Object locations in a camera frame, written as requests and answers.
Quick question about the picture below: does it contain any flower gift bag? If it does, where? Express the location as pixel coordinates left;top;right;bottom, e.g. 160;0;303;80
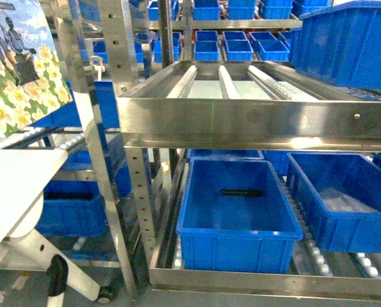
0;1;72;138

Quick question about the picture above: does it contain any black cylindrical item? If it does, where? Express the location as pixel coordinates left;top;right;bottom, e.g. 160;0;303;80
220;189;264;197

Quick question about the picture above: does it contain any blue bin with black item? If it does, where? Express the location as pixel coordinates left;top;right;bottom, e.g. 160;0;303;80
176;159;303;274

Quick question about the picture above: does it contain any blue bin lower right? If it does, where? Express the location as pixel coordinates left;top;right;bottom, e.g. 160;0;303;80
286;152;381;253

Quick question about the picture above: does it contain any white folding table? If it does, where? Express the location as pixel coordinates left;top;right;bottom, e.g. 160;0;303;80
0;149;101;306

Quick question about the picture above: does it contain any black caster wheel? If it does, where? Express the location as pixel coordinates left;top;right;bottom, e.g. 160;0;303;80
47;254;69;297

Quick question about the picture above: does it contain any large blue bin top right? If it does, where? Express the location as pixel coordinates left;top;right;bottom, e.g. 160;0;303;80
291;1;381;90

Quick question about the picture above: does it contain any steel rack front rail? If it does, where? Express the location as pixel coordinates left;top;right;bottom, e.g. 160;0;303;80
117;98;381;152

